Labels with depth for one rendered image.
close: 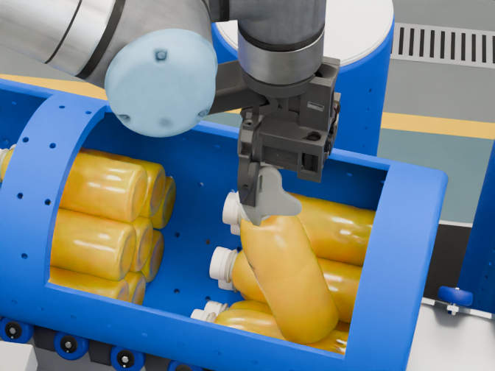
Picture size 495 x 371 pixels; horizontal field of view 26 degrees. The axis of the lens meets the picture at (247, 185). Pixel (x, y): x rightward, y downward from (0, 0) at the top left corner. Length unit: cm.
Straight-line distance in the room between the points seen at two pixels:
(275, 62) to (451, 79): 222
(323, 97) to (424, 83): 214
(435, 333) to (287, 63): 61
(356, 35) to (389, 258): 58
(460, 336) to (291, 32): 65
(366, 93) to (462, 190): 119
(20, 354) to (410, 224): 43
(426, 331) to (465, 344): 5
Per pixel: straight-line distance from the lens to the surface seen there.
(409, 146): 290
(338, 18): 165
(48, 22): 72
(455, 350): 141
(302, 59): 91
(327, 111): 96
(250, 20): 88
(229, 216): 129
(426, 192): 116
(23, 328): 138
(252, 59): 91
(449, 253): 249
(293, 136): 97
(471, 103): 305
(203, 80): 72
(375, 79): 167
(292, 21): 88
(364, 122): 171
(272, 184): 103
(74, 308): 122
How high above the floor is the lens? 211
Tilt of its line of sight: 49 degrees down
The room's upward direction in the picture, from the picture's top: straight up
